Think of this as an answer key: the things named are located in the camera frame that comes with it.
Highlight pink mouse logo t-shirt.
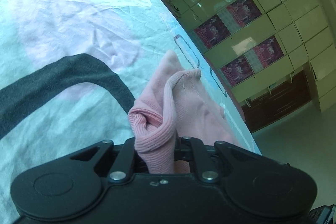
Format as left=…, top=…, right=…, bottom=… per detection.
left=128, top=51, right=241, bottom=174

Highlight upper right purple poster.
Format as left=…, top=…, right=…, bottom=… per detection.
left=244, top=36, right=284, bottom=73

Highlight corner wall shelves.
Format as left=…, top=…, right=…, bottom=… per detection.
left=239, top=67, right=302, bottom=106

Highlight lower right purple poster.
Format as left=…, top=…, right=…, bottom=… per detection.
left=220, top=56, right=254, bottom=86

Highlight purple poster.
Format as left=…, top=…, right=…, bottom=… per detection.
left=217, top=0, right=262, bottom=34
left=244, top=36, right=284, bottom=73
left=220, top=56, right=254, bottom=86
left=193, top=15, right=231, bottom=50

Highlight light blue patterned bedsheet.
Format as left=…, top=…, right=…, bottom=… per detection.
left=1, top=0, right=259, bottom=223

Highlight pale green wardrobe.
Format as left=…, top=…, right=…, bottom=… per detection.
left=172, top=0, right=335, bottom=111

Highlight lower left purple poster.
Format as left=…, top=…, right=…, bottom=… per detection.
left=193, top=15, right=231, bottom=50

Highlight dark brown wooden door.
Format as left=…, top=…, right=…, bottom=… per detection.
left=242, top=67, right=316, bottom=133

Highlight upper left purple poster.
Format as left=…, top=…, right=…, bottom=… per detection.
left=217, top=0, right=262, bottom=34

